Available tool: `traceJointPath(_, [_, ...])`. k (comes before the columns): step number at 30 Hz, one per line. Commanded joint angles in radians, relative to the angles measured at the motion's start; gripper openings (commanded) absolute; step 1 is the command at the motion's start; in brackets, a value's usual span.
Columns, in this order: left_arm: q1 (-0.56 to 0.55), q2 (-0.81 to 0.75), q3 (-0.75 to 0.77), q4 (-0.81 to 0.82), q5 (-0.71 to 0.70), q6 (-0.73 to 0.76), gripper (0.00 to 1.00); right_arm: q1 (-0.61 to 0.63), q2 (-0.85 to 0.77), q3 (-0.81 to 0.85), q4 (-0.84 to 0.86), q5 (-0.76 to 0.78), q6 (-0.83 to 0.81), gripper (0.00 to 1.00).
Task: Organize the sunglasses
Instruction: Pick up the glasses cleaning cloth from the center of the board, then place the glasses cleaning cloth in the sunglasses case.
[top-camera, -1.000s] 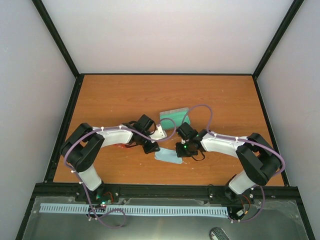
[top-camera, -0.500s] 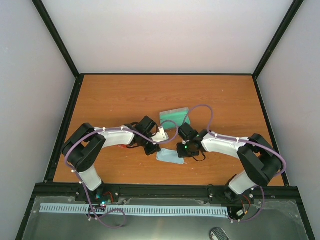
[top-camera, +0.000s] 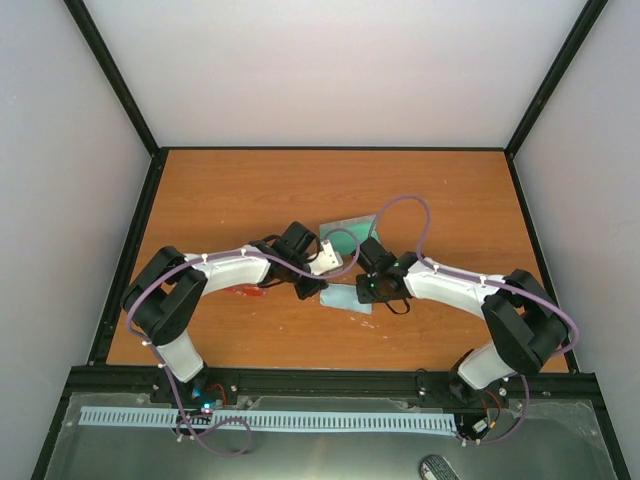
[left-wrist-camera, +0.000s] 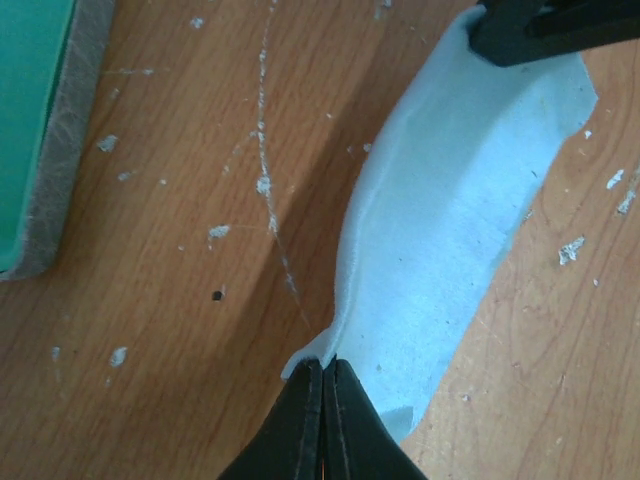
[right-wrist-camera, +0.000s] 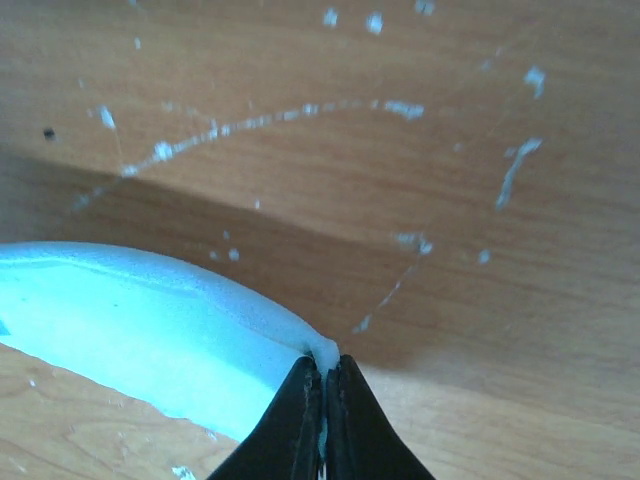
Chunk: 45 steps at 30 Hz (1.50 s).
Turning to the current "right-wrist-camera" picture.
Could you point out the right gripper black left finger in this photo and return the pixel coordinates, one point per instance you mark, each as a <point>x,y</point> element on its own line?
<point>284,443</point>

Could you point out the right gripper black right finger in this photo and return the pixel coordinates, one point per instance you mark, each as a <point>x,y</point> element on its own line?
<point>361,443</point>

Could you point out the light blue cleaning cloth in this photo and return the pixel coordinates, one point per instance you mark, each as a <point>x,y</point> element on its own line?
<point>190,342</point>

